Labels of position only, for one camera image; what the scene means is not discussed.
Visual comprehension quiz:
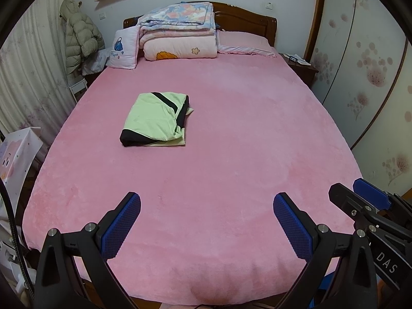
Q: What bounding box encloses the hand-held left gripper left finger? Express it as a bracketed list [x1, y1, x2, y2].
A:
[34, 191, 142, 309]

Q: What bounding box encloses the wooden nightstand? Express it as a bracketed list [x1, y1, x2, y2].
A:
[278, 52, 319, 87]

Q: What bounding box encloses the beige puffer jacket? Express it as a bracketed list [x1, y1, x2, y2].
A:
[59, 0, 106, 74]

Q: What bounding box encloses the wooden headboard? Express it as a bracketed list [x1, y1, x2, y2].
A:
[123, 1, 278, 47]

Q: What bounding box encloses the folded floral quilt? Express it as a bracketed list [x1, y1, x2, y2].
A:
[138, 2, 216, 39]

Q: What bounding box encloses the white chair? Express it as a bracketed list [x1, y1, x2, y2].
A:
[68, 77, 87, 104]

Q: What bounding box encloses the floral sliding wardrobe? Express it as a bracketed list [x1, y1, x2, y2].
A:
[304, 0, 412, 197]

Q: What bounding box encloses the green and black hooded jacket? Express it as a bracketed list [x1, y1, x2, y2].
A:
[120, 92, 195, 148]

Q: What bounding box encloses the black braided cable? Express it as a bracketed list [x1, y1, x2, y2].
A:
[0, 177, 36, 297]

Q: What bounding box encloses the pink pillow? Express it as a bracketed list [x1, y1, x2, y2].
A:
[216, 30, 277, 58]

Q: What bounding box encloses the light grey garment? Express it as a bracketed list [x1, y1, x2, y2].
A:
[82, 48, 111, 76]

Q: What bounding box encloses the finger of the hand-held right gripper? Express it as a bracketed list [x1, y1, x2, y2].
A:
[352, 178, 412, 227]
[328, 183, 387, 234]

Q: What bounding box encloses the white printed cushion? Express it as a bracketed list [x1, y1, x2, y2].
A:
[106, 27, 141, 70]

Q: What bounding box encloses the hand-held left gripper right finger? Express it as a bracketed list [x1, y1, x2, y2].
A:
[273, 192, 379, 309]

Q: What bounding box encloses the white paper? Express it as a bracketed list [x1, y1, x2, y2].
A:
[285, 52, 311, 66]

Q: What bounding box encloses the white patterned curtain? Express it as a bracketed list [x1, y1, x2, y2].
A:
[0, 0, 76, 165]

